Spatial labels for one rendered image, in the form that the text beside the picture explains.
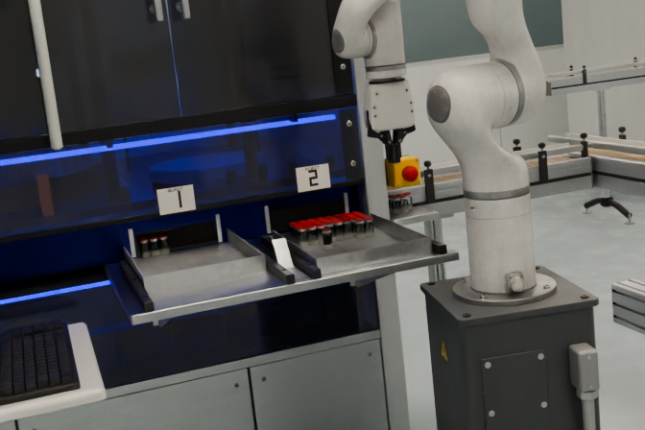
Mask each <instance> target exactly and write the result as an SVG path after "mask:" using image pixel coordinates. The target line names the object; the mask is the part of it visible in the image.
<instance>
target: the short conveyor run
mask: <svg viewBox="0 0 645 430"><path fill-rule="evenodd" d="M513 143H514V144H515V147H513V150H514V153H516V154H518V155H520V156H521V157H522V158H523V159H524V160H525V161H526V163H527V166H528V171H529V181H530V193H531V199H536V198H541V197H547V196H552V195H558V194H562V193H568V192H573V191H579V190H584V189H588V188H593V176H592V160H591V159H590V157H589V156H588V157H582V158H579V157H574V156H571V155H569V153H575V152H580V151H582V150H583V145H582V144H579V145H573V146H569V143H562V144H557V145H551V146H546V145H545V143H544V142H539V143H538V148H533V149H527V150H521V147H520V146H519V147H518V144H519V143H520V139H519V138H516V139H514V140H513ZM423 164H424V166H421V167H419V170H420V181H421V184H420V185H414V186H408V187H402V188H393V187H391V186H387V189H388V196H390V195H396V194H404V193H407V192H411V195H412V196H411V197H412V202H413V207H415V206H422V207H425V208H428V209H431V210H434V211H437V212H439V216H441V215H446V214H452V213H457V212H463V211H465V201H464V189H463V178H462V171H461V168H460V165H459V162H458V160H457V161H450V162H445V163H439V164H433V165H432V163H431V161H430V160H425V161H424V162H423Z"/></svg>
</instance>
